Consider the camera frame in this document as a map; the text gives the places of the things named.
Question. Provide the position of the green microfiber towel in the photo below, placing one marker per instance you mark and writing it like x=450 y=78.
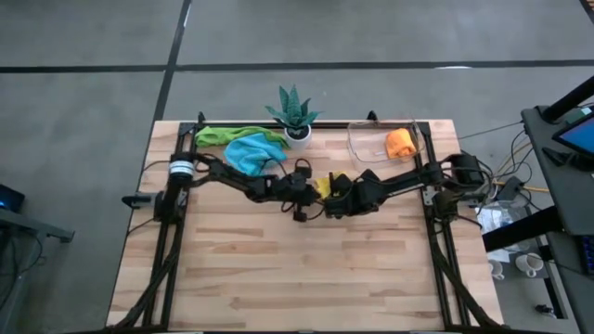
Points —
x=218 y=134

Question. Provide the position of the tablet with blue screen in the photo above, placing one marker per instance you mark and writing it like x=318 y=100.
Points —
x=580 y=137

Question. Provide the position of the white ceramic mug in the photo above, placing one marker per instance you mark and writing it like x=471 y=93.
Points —
x=529 y=263
x=495 y=269

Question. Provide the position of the dark grey desk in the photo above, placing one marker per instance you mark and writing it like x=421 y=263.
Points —
x=571 y=195

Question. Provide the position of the small black floor object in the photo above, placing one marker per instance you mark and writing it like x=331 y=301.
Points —
x=543 y=310

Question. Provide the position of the grey desk leg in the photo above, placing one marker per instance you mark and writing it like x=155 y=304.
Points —
x=42 y=227

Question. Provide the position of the grey power adapter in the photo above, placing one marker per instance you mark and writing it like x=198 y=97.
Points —
x=511 y=188

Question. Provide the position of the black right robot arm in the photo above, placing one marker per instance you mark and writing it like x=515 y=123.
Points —
x=417 y=178

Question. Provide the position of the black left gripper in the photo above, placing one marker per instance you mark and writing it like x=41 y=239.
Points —
x=287 y=190

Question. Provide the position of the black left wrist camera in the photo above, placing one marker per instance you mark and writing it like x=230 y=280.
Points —
x=302 y=191

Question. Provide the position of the black stand beam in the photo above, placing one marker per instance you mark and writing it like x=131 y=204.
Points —
x=520 y=229

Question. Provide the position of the orange microfiber towel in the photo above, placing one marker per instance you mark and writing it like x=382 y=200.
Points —
x=400 y=144

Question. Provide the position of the black slanted pole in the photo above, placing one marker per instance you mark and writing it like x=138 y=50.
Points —
x=571 y=97

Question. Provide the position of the potted plant in white pot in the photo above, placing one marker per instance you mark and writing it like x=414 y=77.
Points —
x=293 y=109

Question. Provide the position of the yellow microfiber towel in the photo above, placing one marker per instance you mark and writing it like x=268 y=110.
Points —
x=322 y=185

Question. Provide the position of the black device with blue light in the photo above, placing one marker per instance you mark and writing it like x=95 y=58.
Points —
x=11 y=199

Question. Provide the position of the clear plastic basket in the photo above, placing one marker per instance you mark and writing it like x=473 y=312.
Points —
x=366 y=148

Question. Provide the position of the blue microfiber towel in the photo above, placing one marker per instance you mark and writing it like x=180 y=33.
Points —
x=253 y=153

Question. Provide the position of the black keyboard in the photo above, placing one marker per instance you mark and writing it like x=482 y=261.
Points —
x=588 y=255

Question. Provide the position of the white crumpled papers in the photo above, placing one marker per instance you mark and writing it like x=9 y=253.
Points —
x=494 y=220

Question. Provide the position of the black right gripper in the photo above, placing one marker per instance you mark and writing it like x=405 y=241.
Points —
x=362 y=195

